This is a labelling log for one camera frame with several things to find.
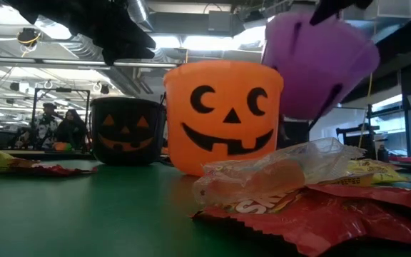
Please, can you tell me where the white board panel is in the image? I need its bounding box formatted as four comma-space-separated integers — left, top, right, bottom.
308, 106, 367, 141

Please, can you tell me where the black pumpkin bucket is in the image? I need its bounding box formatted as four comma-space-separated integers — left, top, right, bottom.
89, 96, 167, 166

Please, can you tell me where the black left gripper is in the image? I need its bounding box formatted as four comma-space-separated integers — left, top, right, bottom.
4, 0, 156, 66

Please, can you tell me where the yellow hanging cable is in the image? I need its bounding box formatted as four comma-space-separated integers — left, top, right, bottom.
357, 73, 374, 148

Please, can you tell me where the green table mat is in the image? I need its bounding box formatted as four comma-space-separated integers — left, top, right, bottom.
0, 158, 411, 257

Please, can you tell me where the purple pumpkin bucket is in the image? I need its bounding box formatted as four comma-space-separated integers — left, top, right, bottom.
261, 10, 381, 131

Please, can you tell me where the long tube ceiling light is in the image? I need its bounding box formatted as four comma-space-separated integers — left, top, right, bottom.
0, 56, 178, 69

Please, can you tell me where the red Skittles candy packet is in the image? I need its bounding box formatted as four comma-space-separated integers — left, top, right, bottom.
11, 162, 98, 178
190, 192, 411, 257
307, 183, 411, 217

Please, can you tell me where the round silver air duct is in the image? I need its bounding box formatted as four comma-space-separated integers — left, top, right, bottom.
125, 0, 155, 31

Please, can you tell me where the person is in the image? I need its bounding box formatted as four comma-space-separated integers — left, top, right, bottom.
34, 102, 62, 149
55, 109, 89, 151

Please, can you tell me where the black metal rig frame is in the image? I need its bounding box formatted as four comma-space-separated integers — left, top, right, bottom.
29, 87, 91, 151

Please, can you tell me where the black monitor screen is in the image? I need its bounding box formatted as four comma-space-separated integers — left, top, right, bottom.
283, 119, 310, 148

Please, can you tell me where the ceiling cable reel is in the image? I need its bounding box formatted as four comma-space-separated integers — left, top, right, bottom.
16, 27, 42, 47

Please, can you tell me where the orange pumpkin bucket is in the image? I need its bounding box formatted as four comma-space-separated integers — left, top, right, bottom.
162, 59, 285, 178

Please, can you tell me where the clear gummy candy bag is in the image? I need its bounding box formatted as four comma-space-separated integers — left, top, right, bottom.
193, 137, 367, 208

